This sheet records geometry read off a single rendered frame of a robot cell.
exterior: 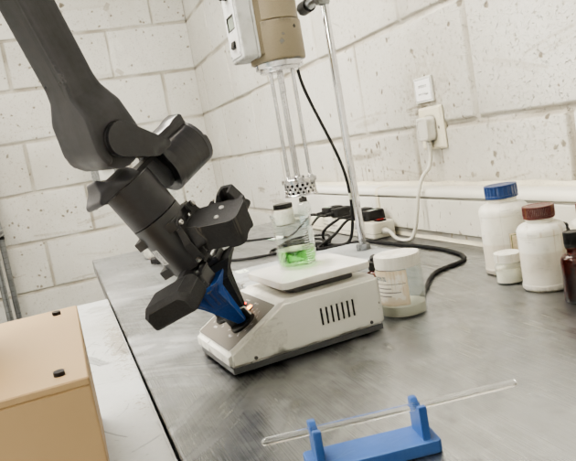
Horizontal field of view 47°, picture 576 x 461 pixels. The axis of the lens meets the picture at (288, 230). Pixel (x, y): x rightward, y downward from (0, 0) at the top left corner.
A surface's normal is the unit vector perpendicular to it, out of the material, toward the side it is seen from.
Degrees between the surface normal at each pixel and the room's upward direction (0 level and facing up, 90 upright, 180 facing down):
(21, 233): 90
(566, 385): 0
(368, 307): 90
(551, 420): 0
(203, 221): 23
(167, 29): 90
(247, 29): 90
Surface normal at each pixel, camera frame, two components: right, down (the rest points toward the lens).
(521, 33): -0.93, 0.20
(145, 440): -0.17, -0.98
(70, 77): 0.76, 0.00
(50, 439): 0.33, 0.07
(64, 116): -0.59, 0.40
